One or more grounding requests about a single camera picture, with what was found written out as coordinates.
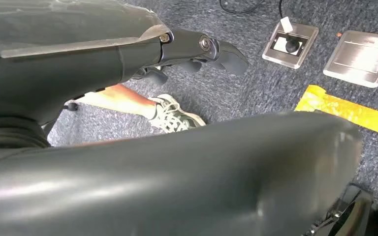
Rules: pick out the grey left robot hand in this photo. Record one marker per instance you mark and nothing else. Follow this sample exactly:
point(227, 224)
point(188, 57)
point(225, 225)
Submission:
point(78, 75)

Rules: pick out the person's leg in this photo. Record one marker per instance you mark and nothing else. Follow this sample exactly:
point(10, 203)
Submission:
point(123, 99)

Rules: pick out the person's grey laced shoe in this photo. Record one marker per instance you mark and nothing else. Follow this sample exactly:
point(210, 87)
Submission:
point(171, 115)

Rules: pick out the black chair caster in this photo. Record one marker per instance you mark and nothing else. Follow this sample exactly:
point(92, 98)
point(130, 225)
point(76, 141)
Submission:
point(71, 106)

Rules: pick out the black power plug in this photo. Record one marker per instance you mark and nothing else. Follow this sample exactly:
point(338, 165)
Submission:
point(291, 45)

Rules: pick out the open steel floor socket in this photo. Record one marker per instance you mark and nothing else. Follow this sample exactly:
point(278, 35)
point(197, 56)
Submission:
point(301, 34)

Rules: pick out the yellow floor tape strip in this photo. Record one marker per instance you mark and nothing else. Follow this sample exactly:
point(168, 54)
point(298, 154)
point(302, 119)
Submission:
point(348, 110)

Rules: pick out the closed steel floor socket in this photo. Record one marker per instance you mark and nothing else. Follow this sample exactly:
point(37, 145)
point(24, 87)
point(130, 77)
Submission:
point(360, 58)

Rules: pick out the black glossy robot part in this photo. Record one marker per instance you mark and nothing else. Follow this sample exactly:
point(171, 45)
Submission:
point(355, 215)

